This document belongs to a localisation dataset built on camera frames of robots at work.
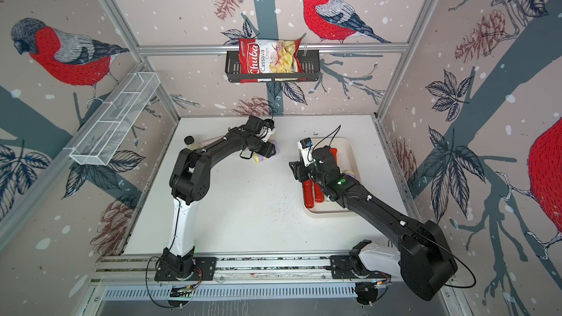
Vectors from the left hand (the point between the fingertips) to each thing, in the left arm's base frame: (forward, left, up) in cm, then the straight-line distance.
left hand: (274, 146), depth 100 cm
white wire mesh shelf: (-16, +57, +24) cm, 64 cm away
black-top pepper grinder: (+6, +2, +9) cm, 11 cm away
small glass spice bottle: (+1, +40, +2) cm, 40 cm away
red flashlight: (-22, -15, -4) cm, 27 cm away
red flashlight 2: (-23, -19, -4) cm, 30 cm away
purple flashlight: (-5, +7, -3) cm, 9 cm away
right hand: (-15, -10, +11) cm, 21 cm away
